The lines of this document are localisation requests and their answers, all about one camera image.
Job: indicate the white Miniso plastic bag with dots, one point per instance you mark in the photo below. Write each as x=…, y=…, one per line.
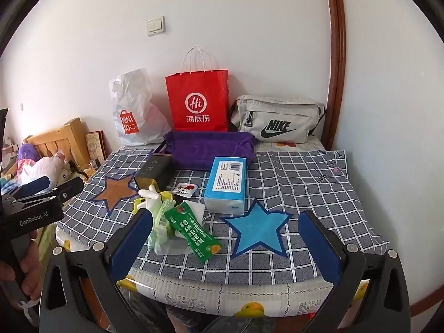
x=137, y=120

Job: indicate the black and gold box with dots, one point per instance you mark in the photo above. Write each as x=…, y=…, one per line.
x=157, y=170

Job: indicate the small red white sachet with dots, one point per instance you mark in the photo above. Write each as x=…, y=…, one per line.
x=185, y=190

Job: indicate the purple plush toy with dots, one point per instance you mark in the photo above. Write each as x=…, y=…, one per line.
x=28, y=151

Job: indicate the grey Nike waist bag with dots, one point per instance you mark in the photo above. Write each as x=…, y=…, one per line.
x=276, y=120

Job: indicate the blue tissue pack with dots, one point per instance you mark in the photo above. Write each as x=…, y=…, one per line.
x=226, y=186

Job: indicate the green tissue packet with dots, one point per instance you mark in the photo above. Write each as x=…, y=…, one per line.
x=162, y=230

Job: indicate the brown door frame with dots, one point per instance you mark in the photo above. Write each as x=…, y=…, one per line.
x=337, y=75

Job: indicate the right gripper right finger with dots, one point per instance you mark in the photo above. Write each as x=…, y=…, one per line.
x=385, y=305

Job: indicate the white glove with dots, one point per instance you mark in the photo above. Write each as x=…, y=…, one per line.
x=152, y=201

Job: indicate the framed picture book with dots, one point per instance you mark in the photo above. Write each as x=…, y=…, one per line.
x=96, y=146

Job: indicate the green snack packet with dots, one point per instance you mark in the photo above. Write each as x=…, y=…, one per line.
x=182, y=219

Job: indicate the person's left hand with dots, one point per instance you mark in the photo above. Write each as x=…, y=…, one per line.
x=31, y=267

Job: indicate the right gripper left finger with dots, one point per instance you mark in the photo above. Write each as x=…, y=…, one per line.
x=80, y=292

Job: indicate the purple towel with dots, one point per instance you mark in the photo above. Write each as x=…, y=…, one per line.
x=196, y=151

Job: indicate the red Haidilao paper bag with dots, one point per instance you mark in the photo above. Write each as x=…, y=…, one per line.
x=199, y=100

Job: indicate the wall light switch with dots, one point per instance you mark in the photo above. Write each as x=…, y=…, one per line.
x=155, y=26

